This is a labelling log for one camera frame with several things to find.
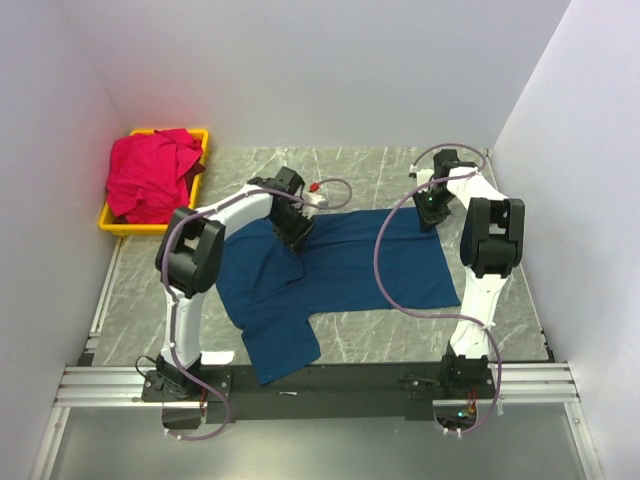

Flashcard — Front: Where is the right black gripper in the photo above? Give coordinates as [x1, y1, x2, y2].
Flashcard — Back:
[412, 187, 456, 234]

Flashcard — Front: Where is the black base beam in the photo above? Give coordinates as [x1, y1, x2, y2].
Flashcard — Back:
[141, 359, 497, 427]

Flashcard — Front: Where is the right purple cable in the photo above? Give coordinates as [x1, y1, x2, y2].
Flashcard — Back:
[372, 143, 503, 437]

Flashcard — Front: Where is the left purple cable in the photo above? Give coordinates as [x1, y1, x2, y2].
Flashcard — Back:
[158, 178, 353, 442]

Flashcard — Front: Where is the purple cable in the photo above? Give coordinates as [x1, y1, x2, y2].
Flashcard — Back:
[372, 143, 503, 437]
[158, 178, 353, 442]

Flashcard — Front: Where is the blue t shirt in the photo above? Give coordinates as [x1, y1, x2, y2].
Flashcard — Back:
[215, 208, 460, 384]

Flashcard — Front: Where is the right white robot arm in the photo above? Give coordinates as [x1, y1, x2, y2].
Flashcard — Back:
[409, 144, 525, 359]

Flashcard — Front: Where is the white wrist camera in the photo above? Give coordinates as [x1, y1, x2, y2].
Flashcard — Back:
[409, 166, 434, 186]
[302, 192, 329, 210]

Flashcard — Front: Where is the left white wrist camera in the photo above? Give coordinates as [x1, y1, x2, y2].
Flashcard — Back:
[302, 192, 329, 210]

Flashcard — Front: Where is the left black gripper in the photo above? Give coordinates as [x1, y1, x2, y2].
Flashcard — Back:
[268, 204, 316, 256]

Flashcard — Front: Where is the pink t shirt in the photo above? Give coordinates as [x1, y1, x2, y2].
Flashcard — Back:
[105, 127, 207, 225]

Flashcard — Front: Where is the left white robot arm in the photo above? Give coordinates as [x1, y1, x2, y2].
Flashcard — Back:
[156, 167, 328, 402]

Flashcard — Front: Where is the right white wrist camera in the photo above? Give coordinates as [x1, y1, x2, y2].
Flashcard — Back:
[409, 166, 434, 186]

